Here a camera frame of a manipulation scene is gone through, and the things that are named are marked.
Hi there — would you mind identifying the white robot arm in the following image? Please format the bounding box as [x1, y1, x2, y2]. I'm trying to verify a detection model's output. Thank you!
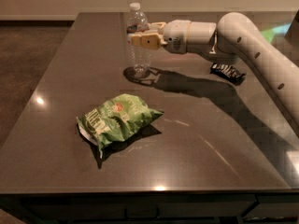
[128, 12, 299, 125]

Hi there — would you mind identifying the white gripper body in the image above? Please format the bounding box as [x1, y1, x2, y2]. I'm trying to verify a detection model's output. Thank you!
[163, 20, 191, 54]

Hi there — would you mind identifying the green chip bag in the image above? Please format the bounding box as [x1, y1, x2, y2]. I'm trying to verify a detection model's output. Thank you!
[77, 93, 164, 158]

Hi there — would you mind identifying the clear plastic water bottle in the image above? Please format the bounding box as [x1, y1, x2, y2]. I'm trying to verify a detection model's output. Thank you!
[126, 3, 151, 77]

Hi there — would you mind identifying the black candy bar wrapper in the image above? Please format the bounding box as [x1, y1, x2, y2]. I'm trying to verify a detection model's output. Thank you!
[210, 63, 246, 85]

